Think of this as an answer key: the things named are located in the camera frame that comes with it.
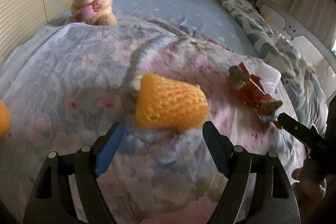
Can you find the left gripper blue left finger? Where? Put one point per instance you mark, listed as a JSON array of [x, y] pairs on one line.
[[106, 146]]

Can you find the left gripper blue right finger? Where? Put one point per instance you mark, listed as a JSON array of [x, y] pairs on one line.
[[232, 161]]

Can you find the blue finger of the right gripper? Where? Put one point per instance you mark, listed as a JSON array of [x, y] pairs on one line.
[[307, 136]]

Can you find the red snack wrapper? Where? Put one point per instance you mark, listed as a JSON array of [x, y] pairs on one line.
[[250, 90]]

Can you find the white foam fruit net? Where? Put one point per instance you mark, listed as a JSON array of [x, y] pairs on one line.
[[269, 77]]

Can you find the person's right hand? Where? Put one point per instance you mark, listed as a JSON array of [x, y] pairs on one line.
[[315, 200]]

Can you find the grey patterned duvet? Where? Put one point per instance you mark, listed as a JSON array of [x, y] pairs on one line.
[[299, 80]]

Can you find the floral pink blanket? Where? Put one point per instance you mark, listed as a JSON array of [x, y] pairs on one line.
[[67, 85]]

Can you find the orange foam fruit net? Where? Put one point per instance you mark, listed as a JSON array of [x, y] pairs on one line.
[[5, 118]]

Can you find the grey curtain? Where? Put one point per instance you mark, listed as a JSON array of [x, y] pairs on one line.
[[318, 16]]

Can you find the blue bed sheet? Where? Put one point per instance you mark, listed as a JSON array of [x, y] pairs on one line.
[[206, 17]]

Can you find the cream teddy bear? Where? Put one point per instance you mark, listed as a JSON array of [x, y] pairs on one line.
[[93, 12]]

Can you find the grey bed guard rail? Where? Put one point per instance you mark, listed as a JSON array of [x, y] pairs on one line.
[[317, 55]]

